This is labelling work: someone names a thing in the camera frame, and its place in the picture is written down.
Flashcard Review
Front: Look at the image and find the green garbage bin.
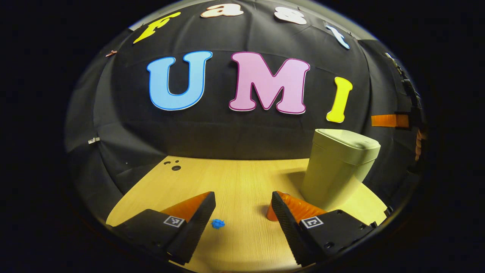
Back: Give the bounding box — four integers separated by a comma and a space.
300, 129, 381, 211

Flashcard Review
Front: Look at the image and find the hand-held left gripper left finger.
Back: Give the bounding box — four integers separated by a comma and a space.
108, 191, 216, 265

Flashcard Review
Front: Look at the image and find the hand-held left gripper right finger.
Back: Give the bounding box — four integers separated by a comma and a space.
271, 191, 377, 267

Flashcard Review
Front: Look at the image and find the wooden desktop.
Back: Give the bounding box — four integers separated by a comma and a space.
106, 155, 388, 273

